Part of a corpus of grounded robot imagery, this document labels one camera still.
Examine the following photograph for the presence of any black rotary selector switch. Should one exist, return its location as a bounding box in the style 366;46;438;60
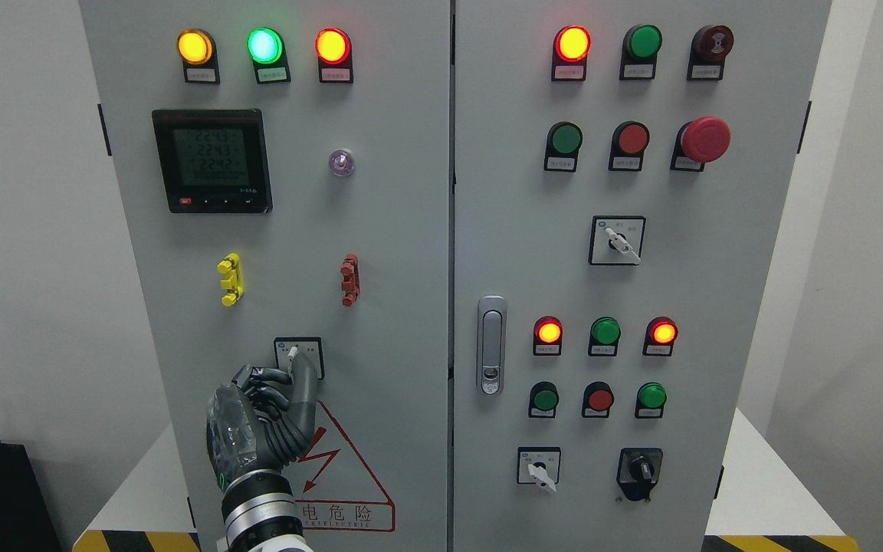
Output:
616;447;665;501

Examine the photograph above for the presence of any red push button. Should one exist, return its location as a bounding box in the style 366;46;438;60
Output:
581;381;615;419
609;121;651;172

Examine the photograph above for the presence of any yellow indicator light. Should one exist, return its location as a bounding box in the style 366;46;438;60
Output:
176;28;220;84

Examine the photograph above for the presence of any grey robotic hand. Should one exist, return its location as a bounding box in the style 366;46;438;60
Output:
206;356;323;491

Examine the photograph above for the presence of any white rotary switch door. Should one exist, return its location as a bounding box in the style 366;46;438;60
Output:
274;337;325;380

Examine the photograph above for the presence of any dark red buzzer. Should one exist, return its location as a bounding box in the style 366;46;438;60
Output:
687;25;734;81

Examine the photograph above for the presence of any green indicator lower middle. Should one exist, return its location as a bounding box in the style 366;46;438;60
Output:
588;317;622;357

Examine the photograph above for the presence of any red emergency stop button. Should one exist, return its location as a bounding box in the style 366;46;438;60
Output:
670;116;732;173

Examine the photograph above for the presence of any grey electrical cabinet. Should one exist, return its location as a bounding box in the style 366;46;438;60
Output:
80;1;831;551

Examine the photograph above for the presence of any red indicator light right door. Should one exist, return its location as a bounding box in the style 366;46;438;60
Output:
551;25;592;83

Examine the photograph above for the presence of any lit red indicator lower left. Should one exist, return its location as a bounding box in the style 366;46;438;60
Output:
533;317;562;356

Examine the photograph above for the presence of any red indicator light left door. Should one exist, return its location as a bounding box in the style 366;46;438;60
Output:
315;28;353;84

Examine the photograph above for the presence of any white rotary switch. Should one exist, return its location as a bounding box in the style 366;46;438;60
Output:
517;446;562;495
588;215;647;266

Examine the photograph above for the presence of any dark green indicator light top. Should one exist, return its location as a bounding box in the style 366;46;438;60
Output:
619;25;663;81

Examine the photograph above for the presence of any white rotary switch lower right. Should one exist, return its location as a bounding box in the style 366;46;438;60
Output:
517;446;562;495

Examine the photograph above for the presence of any red electrical hazard sticker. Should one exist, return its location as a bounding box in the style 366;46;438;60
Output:
284;401;396;532

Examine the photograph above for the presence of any red terminal clip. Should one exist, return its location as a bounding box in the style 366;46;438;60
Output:
340;254;361;307

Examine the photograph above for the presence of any green push button lower right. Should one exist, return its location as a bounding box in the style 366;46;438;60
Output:
634;382;668;419

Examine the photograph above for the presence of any black digital power meter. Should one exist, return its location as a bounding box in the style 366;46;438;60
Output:
151;109;273;214

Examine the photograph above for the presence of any red push button lower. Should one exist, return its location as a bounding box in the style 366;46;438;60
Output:
581;381;615;419

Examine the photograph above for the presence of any white rotary switch upper right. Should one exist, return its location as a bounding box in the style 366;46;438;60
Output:
588;215;647;266

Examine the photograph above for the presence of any green push button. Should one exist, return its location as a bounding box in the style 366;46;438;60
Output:
527;381;560;419
543;121;584;173
634;382;668;419

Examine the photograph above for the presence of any lit red indicator lower right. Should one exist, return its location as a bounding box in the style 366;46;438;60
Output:
642;317;678;357

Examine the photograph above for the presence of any silver door handle lock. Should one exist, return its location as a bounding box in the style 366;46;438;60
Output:
476;296;507;396

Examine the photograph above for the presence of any lit green indicator light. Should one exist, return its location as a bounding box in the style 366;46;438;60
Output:
246;27;291;84

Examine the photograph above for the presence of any lit red indicator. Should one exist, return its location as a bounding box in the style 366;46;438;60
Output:
533;317;562;356
642;317;678;357

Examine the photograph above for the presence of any small clear lamp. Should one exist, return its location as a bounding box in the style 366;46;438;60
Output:
328;148;356;178

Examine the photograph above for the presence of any yellow terminal clip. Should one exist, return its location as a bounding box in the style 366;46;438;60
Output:
216;252;245;307

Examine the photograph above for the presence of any green push button lower left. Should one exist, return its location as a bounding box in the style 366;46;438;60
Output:
527;381;560;419

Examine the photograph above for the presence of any red indicator light door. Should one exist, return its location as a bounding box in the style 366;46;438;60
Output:
551;25;592;83
315;28;353;84

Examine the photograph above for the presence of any white platform with hazard stripes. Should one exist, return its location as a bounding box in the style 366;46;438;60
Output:
73;412;858;551

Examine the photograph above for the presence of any red push button upper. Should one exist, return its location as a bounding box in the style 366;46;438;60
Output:
609;121;651;172

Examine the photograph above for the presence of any green push button upper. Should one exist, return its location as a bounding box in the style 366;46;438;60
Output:
543;121;584;173

